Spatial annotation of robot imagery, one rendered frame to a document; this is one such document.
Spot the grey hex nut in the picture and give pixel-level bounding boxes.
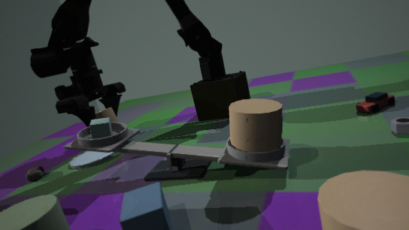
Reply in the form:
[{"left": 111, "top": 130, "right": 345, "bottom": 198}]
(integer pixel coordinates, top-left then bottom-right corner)
[{"left": 391, "top": 117, "right": 409, "bottom": 135}]

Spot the tan cylinder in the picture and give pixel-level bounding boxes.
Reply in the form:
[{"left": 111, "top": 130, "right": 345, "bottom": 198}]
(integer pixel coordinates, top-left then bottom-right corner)
[
  {"left": 318, "top": 170, "right": 409, "bottom": 230},
  {"left": 229, "top": 98, "right": 282, "bottom": 153},
  {"left": 95, "top": 107, "right": 118, "bottom": 123}
]

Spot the red toy car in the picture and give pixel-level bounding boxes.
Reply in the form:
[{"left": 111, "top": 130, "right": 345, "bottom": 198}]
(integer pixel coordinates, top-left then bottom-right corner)
[{"left": 356, "top": 92, "right": 395, "bottom": 113}]

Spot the pale green block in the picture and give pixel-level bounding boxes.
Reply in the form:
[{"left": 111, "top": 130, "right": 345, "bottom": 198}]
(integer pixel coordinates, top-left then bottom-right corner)
[{"left": 89, "top": 117, "right": 112, "bottom": 139}]

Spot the grey balance beam with round pans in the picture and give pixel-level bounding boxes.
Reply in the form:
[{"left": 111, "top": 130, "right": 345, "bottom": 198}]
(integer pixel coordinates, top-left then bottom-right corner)
[{"left": 64, "top": 122, "right": 289, "bottom": 181}]

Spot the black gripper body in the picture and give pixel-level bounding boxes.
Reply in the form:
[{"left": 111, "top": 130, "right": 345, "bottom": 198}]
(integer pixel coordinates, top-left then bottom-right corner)
[{"left": 56, "top": 66, "right": 126, "bottom": 113}]

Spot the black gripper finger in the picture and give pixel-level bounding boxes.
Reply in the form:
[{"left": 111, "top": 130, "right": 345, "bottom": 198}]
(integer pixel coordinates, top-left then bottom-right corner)
[
  {"left": 99, "top": 95, "right": 122, "bottom": 117},
  {"left": 67, "top": 106, "right": 96, "bottom": 127}
]

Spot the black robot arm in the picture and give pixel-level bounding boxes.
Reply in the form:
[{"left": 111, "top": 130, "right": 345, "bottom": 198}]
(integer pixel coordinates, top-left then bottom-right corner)
[{"left": 30, "top": 0, "right": 232, "bottom": 100}]

